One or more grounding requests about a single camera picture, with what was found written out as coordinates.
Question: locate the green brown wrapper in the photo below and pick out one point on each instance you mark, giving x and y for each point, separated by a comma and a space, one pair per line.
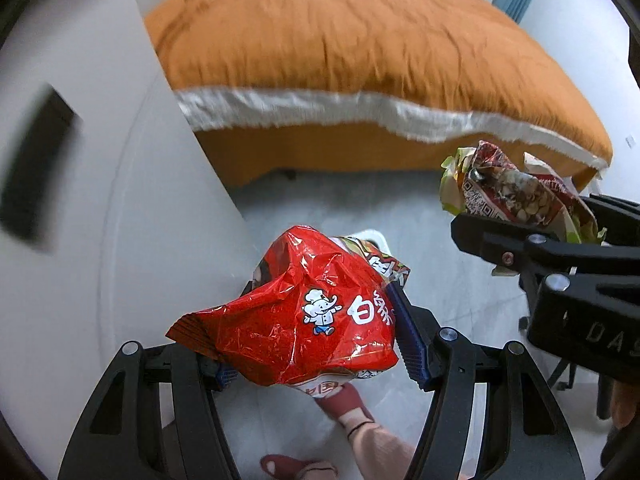
510, 190

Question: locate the large red snack bag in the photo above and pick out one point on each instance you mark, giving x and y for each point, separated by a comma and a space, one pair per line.
300, 325

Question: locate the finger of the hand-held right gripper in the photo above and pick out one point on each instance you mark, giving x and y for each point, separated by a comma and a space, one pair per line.
617, 220
492, 242

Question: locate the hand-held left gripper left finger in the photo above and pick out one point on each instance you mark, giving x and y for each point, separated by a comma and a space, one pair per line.
220, 376

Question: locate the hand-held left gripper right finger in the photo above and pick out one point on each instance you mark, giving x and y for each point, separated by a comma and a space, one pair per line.
412, 345

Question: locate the orange blanket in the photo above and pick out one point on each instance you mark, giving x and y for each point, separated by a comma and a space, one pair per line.
350, 35

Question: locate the person's right hand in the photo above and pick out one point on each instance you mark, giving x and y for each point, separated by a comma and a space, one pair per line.
626, 405

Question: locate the red slipper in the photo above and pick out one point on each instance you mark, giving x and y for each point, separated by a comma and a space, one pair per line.
347, 402
282, 465

